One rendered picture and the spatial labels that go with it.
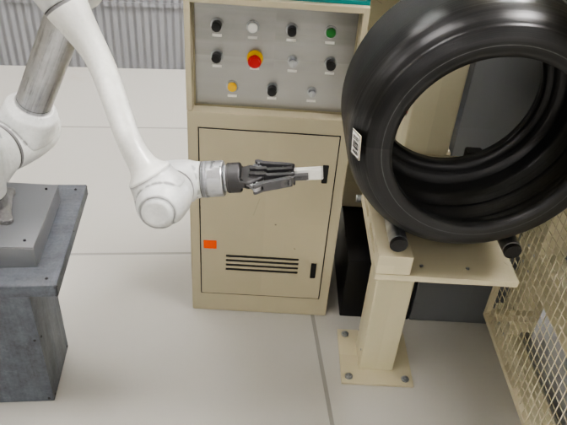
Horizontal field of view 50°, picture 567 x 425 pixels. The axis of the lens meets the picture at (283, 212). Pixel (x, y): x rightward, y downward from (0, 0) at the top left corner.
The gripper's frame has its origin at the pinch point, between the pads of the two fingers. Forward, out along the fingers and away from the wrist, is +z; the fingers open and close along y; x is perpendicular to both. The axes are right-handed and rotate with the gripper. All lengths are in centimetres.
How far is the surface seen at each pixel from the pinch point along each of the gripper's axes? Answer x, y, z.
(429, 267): 26.4, -6.6, 29.7
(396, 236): 13.5, -9.4, 20.3
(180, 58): 82, 297, -92
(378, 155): -11.3, -12.4, 15.3
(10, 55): 66, 284, -208
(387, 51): -32.0, -6.4, 17.6
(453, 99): -4.3, 26.5, 40.0
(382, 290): 65, 27, 22
